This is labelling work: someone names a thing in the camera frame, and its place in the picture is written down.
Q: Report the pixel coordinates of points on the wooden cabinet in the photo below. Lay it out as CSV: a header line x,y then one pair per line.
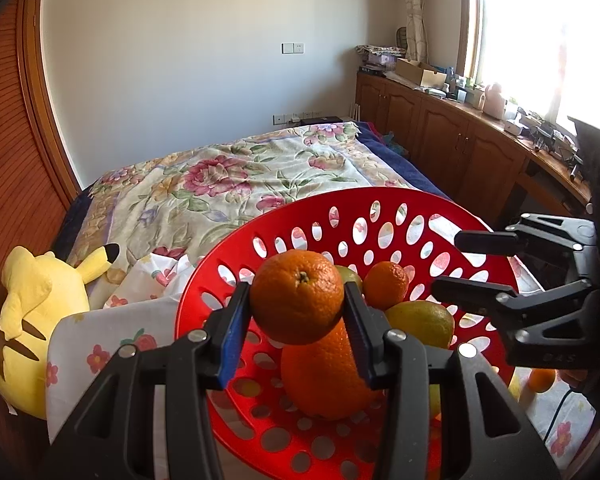
x,y
440,130

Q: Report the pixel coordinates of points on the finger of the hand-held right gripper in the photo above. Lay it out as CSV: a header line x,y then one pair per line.
x,y
485,242
475,292

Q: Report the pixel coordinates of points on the yellow plush toy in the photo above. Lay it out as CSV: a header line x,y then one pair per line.
x,y
30,300

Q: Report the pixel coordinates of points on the red perforated plastic basket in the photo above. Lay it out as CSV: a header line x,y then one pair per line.
x,y
280,220

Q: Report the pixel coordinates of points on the wooden framed window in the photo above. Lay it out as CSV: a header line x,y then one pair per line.
x,y
530,35

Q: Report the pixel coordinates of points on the dark blue bed sheet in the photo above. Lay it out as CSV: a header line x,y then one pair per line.
x,y
400,160

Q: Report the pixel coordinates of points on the white wall switch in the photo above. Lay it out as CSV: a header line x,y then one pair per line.
x,y
292,47

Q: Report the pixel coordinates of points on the floral blanket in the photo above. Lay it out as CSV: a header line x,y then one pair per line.
x,y
220,185

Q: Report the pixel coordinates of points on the cardboard box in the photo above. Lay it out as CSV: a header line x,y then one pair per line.
x,y
420,72

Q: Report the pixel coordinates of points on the patterned curtain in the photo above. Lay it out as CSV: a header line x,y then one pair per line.
x,y
415,20

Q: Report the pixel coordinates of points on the yellow-green lemon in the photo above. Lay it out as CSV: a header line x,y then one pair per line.
x,y
420,322

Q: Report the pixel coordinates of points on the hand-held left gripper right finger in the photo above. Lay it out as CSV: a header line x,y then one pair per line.
x,y
362,340

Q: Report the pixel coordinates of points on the pink bottle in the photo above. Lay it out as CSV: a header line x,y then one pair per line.
x,y
494,100

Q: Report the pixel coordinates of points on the wall outlet strip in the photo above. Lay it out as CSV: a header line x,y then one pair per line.
x,y
295,118

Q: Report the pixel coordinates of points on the small green citrus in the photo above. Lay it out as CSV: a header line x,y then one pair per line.
x,y
350,276

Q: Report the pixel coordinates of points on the small white box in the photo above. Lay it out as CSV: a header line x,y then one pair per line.
x,y
513,127

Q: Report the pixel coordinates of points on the small tangerine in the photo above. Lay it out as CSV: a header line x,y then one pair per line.
x,y
297,300
386,286

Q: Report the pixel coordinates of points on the pile of folded cloth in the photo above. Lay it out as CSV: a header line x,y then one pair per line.
x,y
380,57

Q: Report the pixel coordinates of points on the large orange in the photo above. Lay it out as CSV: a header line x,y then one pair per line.
x,y
541,380
325,380

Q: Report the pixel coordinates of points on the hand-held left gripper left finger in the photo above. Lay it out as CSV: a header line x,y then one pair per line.
x,y
232,340

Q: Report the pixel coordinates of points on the strawberry flower print tablecloth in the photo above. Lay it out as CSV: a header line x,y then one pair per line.
x,y
80,340

